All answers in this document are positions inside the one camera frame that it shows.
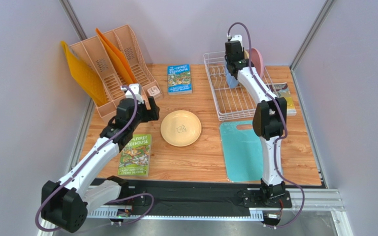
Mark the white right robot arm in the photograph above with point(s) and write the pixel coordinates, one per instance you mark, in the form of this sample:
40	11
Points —
269	120

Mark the orange folder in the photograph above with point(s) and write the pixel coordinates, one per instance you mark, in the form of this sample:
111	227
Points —
118	59

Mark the book beside dish rack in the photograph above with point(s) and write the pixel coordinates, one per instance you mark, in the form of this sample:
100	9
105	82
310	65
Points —
282	90

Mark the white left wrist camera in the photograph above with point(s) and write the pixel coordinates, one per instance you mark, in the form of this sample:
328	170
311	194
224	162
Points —
133	91

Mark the green treehouse book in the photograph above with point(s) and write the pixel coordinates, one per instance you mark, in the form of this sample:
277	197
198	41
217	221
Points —
135	156

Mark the yellow folder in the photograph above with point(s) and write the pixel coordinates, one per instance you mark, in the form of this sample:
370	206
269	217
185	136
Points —
85	77

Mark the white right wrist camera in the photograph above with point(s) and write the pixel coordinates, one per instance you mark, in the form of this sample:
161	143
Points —
237	37

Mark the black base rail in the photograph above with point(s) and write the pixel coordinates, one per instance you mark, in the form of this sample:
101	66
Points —
178	198

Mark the pink plastic file organizer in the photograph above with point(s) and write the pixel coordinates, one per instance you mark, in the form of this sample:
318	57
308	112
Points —
95	56

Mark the white charger cube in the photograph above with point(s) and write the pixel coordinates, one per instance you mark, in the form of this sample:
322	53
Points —
155	92

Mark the pink plate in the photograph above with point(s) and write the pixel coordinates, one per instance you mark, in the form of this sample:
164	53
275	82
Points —
257	61

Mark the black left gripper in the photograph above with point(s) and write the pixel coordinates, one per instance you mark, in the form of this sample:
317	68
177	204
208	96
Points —
152	114

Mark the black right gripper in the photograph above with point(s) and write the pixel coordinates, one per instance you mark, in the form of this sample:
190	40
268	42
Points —
230	70

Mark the teal cutting board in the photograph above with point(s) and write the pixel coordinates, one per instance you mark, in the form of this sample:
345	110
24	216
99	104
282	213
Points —
249	157

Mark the blue treehouse book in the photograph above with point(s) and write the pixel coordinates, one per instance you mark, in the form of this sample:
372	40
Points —
179	79

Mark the blue plate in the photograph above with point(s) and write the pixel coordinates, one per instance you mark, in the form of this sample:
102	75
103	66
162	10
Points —
230	79

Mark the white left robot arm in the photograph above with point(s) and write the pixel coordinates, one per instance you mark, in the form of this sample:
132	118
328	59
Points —
67	202

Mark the white wire dish rack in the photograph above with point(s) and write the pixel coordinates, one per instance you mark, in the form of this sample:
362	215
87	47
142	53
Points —
230	103

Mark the beige plate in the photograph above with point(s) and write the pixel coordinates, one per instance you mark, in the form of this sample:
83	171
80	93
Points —
181	128
246	54

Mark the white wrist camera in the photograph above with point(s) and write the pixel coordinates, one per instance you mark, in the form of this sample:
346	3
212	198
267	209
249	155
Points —
133	91
237	37

